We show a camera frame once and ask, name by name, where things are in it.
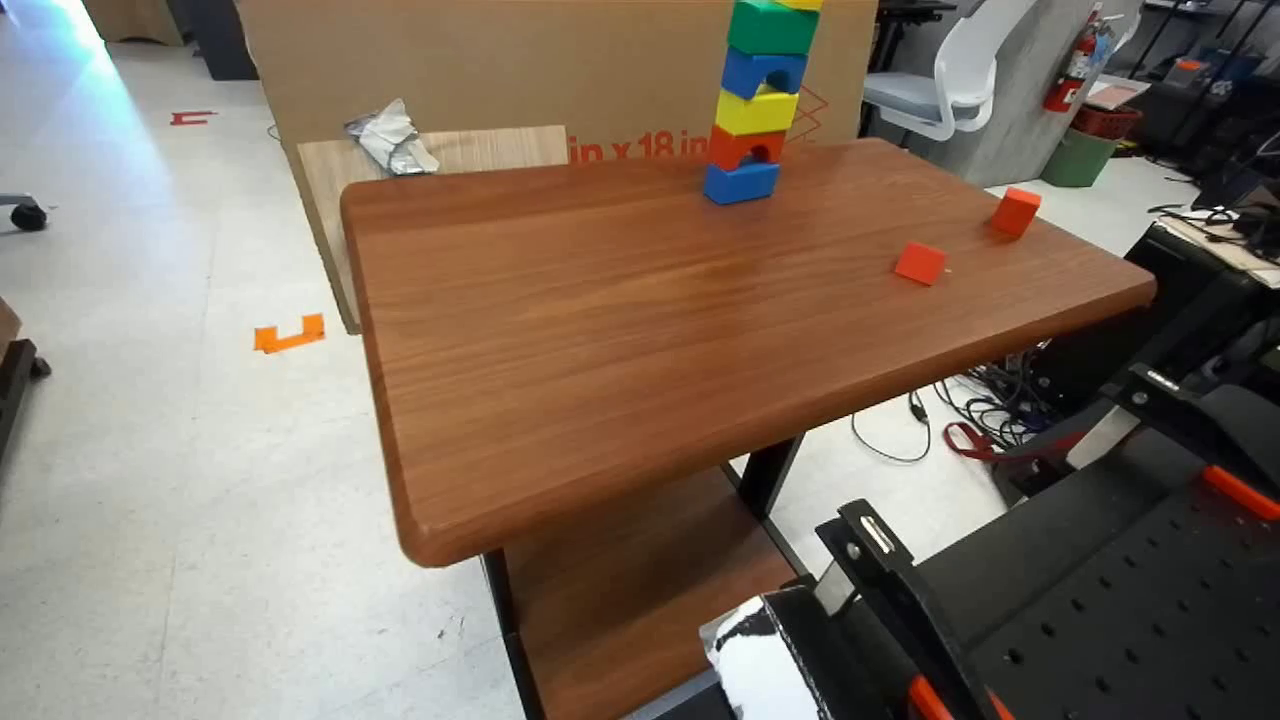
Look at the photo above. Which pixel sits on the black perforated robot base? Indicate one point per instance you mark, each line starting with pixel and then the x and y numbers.
pixel 1142 587

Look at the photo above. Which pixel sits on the blue bottom block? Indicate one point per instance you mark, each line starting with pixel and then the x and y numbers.
pixel 743 185

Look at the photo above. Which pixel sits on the red arch block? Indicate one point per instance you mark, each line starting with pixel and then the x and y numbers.
pixel 726 151

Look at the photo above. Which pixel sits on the wooden lower table shelf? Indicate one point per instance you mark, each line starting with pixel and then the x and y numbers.
pixel 602 611

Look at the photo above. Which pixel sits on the yellow block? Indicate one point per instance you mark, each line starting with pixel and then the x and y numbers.
pixel 759 113

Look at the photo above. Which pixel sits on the large cardboard box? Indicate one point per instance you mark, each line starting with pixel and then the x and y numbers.
pixel 618 78

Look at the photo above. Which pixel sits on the orange triangular wedge block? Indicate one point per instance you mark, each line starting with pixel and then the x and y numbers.
pixel 920 260

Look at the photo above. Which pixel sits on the blue arch block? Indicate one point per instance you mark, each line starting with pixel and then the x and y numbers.
pixel 751 74

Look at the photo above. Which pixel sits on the crumpled white plastic bag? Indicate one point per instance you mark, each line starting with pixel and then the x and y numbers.
pixel 395 144

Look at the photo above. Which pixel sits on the green top block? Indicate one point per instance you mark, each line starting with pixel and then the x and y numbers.
pixel 771 29

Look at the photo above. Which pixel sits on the orange floor tape marker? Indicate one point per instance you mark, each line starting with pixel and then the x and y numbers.
pixel 273 343

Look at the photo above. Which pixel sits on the orange rectangular block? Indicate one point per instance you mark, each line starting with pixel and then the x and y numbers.
pixel 1014 212

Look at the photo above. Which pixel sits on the grey white office chair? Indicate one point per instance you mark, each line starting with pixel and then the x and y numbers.
pixel 962 87

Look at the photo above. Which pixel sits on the green bin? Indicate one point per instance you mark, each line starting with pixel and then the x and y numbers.
pixel 1079 162

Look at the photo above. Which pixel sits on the red fire extinguisher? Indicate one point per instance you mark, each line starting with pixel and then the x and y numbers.
pixel 1079 66

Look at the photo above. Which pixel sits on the black clamp right side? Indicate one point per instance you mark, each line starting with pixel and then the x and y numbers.
pixel 1229 424

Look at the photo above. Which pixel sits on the black chair caster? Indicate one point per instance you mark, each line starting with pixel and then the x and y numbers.
pixel 25 212

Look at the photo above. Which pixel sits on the black clamp orange handle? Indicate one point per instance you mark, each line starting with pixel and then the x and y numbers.
pixel 880 575

